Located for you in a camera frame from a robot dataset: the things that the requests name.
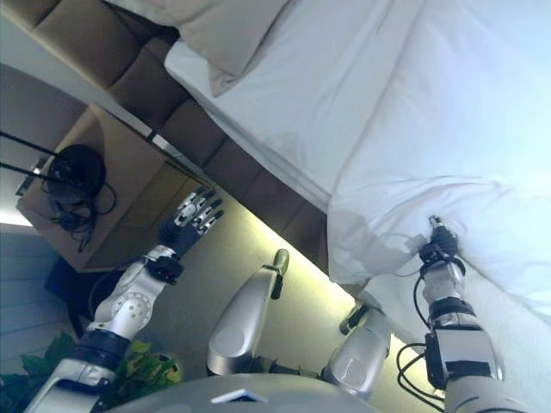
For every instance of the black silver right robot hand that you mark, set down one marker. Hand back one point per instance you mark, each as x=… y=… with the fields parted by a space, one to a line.
x=439 y=247

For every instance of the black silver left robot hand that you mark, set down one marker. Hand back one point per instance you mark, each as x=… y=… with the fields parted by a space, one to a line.
x=183 y=234

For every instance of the white duvet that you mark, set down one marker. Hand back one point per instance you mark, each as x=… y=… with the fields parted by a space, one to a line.
x=452 y=129

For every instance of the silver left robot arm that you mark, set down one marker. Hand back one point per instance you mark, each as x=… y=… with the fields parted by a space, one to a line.
x=129 y=310

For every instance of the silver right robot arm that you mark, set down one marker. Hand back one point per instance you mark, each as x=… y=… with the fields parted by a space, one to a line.
x=460 y=344

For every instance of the white fitted bed sheet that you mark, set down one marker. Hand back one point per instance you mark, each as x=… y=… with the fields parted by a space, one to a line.
x=275 y=116

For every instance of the wooden nightstand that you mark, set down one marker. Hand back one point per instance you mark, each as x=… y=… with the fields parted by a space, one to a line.
x=133 y=172

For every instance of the silver right robot leg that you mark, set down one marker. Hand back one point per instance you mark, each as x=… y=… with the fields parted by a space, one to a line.
x=361 y=357

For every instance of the green leafy plant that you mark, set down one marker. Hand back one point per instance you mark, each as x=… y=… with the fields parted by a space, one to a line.
x=142 y=370

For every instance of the black thin rod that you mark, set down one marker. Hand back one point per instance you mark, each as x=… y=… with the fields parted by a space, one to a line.
x=19 y=168
x=26 y=143

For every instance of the grey robot torso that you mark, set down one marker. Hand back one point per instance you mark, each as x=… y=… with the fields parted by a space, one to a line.
x=267 y=393

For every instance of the large beige pillow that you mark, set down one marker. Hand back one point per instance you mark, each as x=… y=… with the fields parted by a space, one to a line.
x=232 y=38

